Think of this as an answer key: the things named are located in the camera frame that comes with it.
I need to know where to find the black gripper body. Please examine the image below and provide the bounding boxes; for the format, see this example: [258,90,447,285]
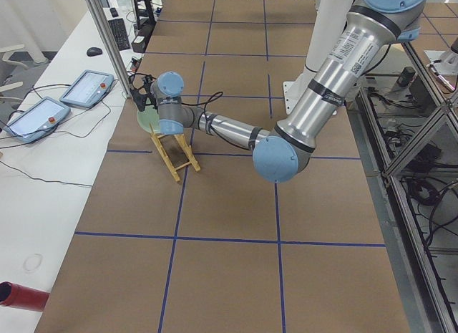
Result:
[129,74,156,110]

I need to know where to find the light green plate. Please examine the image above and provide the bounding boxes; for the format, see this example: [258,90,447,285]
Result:
[137,106,160,133]

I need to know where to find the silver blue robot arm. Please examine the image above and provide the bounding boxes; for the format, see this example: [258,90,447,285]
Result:
[130,0,427,183]

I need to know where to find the far teach pendant tablet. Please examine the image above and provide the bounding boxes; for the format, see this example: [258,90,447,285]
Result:
[59,69,115,108]

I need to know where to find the teach pendant tablet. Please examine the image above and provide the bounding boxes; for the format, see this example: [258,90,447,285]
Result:
[59,69,115,108]
[4,97,71,143]

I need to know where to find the wooden dish rack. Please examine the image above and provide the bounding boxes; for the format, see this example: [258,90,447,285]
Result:
[149,123,201,183]

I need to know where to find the black computer mouse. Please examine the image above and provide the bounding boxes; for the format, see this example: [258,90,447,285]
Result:
[86,47,103,57]

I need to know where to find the black keyboard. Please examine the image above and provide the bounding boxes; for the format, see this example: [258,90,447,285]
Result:
[108,18,130,51]

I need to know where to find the near teach pendant tablet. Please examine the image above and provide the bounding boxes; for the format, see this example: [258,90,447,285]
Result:
[4,97,71,143]

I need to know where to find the red cylinder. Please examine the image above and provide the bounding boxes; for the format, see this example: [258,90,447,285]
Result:
[1,281,49,312]

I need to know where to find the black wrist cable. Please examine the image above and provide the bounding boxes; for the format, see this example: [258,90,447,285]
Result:
[178,91,225,108]

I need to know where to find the aluminium frame post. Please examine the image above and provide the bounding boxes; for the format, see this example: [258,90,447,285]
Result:
[85,0,131,98]

